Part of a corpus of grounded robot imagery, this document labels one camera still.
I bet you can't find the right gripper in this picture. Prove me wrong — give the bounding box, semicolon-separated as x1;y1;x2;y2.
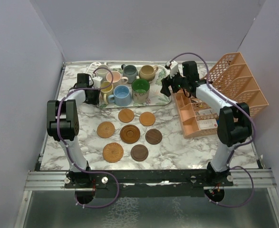
161;68;189;97

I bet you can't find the tan brown mug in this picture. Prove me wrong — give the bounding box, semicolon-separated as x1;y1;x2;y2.
139;65;159;82

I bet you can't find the white cream mug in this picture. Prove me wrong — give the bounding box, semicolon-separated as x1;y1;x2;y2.
95;67;109;81

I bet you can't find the dark walnut coaster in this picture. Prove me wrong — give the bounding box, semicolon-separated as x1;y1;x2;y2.
131;144;148;162
145;129;163;145

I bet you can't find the dark walnut coaster front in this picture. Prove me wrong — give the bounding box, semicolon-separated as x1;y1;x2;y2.
131;144;148;162

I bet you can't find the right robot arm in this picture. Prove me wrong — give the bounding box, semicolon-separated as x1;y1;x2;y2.
161;60;252;186

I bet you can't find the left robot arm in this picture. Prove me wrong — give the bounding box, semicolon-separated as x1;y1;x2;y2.
47;73;100;188

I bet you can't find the light bamboo coaster back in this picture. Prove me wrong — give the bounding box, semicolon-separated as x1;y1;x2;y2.
118;108;135;123

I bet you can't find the light wood coaster right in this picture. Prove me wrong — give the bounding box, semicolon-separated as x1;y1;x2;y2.
139;112;155;126

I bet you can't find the large brown wood coaster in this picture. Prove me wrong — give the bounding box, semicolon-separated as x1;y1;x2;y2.
120;124;140;144

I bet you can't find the woven rattan coaster front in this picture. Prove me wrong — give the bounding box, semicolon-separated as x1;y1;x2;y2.
103;142;124;163

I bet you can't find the yellow mug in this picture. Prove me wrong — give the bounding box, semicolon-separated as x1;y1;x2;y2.
100;81;114;105

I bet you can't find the floral serving tray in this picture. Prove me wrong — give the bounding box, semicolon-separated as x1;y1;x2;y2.
97;64;171;108

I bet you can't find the green floral mug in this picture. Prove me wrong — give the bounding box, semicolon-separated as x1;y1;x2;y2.
131;78;150;104

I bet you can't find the white barcode tag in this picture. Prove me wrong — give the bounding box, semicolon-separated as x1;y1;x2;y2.
86;62;102;75

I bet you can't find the light blue mug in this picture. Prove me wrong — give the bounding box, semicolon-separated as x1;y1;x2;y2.
108;85;132;107

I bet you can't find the pink mug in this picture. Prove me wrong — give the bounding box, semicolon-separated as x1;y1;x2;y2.
106;71;128;88

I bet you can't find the grey blue mug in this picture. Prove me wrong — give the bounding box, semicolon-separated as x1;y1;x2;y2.
121;64;139;84

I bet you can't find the orange plastic file organizer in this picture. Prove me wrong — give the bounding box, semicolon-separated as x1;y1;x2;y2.
174;52;269;138

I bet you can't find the stapler box in organizer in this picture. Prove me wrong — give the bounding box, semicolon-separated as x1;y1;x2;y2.
191;102;220;131

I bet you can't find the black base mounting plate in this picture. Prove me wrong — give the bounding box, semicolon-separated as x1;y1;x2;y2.
64;169;233;198

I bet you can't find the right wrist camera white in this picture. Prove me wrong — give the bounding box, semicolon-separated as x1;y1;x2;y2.
165;60;179;78

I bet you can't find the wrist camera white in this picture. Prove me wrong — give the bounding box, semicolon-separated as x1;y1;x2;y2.
165;60;179;78
92;76;104;88

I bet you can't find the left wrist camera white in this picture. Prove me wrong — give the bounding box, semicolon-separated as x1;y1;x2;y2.
92;76;104;88

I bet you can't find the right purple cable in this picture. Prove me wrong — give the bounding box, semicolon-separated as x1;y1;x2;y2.
165;52;256;207

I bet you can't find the purple cable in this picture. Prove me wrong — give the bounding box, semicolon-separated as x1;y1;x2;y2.
165;52;256;207
57;68;120;209

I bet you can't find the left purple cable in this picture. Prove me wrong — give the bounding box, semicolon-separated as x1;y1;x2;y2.
57;68;120;209

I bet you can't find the aluminium rail frame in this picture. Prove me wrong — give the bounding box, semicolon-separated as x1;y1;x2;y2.
24;66;279;228

